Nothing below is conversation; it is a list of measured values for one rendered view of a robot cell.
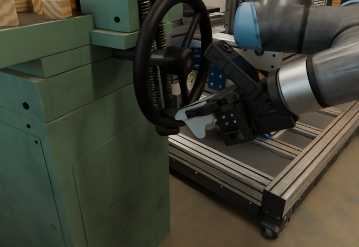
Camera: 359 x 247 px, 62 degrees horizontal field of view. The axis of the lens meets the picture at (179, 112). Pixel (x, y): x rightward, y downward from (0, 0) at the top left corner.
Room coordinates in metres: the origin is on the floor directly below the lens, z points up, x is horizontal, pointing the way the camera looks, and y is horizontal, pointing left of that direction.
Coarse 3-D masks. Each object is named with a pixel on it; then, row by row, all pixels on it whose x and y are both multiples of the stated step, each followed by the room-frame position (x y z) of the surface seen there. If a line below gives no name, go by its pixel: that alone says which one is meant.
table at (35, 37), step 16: (32, 16) 0.63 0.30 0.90; (80, 16) 0.63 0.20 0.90; (176, 16) 0.94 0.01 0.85; (0, 32) 0.48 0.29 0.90; (16, 32) 0.51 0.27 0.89; (32, 32) 0.53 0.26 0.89; (48, 32) 0.56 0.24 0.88; (64, 32) 0.59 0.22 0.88; (80, 32) 0.62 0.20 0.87; (96, 32) 0.63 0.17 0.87; (112, 32) 0.62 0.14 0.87; (0, 48) 0.48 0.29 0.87; (16, 48) 0.50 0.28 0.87; (32, 48) 0.53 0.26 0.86; (48, 48) 0.55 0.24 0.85; (64, 48) 0.58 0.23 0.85; (128, 48) 0.60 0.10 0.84; (0, 64) 0.47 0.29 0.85; (16, 64) 0.50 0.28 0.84
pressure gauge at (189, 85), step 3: (192, 72) 0.90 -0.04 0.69; (189, 75) 0.88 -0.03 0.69; (192, 75) 0.90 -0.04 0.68; (195, 75) 0.92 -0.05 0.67; (186, 78) 0.88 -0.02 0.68; (189, 78) 0.89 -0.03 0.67; (192, 78) 0.90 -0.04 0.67; (195, 78) 0.92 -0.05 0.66; (186, 81) 0.87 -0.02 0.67; (189, 81) 0.89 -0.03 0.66; (192, 81) 0.91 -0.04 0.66; (186, 84) 0.87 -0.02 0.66; (189, 84) 0.89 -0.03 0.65; (192, 84) 0.91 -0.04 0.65; (189, 87) 0.89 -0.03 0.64; (189, 90) 0.88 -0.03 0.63
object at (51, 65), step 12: (84, 48) 0.63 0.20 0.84; (96, 48) 0.65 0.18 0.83; (108, 48) 0.69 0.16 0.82; (36, 60) 0.54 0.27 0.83; (48, 60) 0.55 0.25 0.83; (60, 60) 0.57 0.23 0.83; (72, 60) 0.59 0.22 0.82; (84, 60) 0.62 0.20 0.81; (96, 60) 0.65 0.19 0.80; (24, 72) 0.57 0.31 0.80; (36, 72) 0.55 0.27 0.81; (48, 72) 0.54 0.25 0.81; (60, 72) 0.57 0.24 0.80
